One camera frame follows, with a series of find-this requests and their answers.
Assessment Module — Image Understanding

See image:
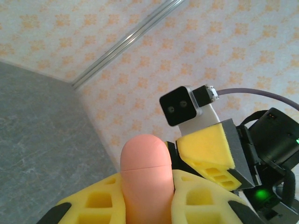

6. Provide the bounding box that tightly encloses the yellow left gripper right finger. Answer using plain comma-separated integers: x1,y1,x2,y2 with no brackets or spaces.
171,169,266,224

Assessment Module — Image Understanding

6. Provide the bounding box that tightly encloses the black cable loop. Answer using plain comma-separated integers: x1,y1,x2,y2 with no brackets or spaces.
279,167,296,212

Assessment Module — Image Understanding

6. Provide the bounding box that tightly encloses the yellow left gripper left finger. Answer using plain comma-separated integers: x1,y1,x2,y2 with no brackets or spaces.
41,173,127,224

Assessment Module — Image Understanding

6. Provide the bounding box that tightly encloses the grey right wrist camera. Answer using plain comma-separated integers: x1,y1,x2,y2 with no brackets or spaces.
159,85,204,127

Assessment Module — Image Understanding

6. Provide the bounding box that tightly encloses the pink earbud charging case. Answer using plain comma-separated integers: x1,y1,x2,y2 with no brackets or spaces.
120,133,175,224

